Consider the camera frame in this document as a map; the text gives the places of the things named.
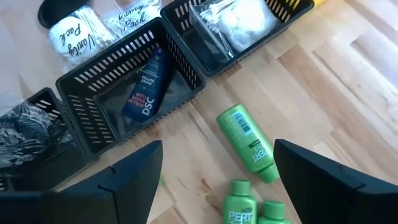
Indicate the clear bag with black disc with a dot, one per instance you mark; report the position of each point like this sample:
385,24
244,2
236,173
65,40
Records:
59,12

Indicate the black plastic basket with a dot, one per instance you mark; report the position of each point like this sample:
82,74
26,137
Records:
93,77
199,49
77,155

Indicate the yellow plastic basket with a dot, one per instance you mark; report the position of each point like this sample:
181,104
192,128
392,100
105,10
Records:
317,2

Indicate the dark blue shave butter tube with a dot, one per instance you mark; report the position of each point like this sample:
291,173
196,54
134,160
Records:
146,90

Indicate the clear bag with black mesh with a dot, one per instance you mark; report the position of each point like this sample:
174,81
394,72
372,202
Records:
28,137

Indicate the green Pert shampoo bottle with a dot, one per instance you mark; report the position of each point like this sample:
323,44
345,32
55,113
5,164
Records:
239,208
160,182
273,214
245,140

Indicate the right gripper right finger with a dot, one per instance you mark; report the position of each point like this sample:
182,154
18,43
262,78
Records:
326,199

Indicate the clear vanity pack bag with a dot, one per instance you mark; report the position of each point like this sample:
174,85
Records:
133,18

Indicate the clear bag of cotton swabs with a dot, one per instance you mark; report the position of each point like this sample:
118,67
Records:
245,21

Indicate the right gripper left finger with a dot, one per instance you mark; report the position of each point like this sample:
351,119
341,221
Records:
124,193

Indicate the white round vanity pack bag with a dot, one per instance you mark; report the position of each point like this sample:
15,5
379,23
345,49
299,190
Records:
77,37

